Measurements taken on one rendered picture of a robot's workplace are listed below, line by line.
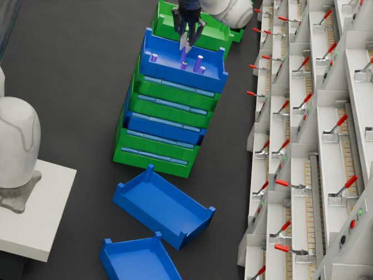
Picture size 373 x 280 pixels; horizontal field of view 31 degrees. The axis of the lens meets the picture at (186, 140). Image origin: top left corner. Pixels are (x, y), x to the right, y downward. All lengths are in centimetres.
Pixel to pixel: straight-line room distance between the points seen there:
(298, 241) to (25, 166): 75
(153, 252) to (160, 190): 33
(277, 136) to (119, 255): 74
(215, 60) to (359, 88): 95
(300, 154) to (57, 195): 73
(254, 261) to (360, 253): 91
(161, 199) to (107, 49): 104
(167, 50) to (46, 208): 86
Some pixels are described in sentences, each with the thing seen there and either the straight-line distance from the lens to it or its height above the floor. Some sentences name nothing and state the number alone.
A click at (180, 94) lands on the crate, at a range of 238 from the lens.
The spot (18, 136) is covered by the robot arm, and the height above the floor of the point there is 47.
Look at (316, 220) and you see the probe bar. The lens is 179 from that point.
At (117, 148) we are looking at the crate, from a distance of 252.
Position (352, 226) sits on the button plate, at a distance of 136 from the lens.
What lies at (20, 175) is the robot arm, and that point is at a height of 34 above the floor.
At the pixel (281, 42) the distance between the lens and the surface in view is 318.
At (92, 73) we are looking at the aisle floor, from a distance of 304.
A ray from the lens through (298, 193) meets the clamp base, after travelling 190.
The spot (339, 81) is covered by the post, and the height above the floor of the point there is 77.
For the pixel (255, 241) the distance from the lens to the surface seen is 226.
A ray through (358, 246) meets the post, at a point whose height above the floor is 78.
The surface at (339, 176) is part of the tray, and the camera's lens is 168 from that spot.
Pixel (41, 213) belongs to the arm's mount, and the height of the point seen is 24.
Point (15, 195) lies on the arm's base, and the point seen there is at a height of 27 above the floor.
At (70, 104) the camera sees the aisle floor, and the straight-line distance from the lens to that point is 280.
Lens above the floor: 156
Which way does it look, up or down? 34 degrees down
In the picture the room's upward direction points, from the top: 21 degrees clockwise
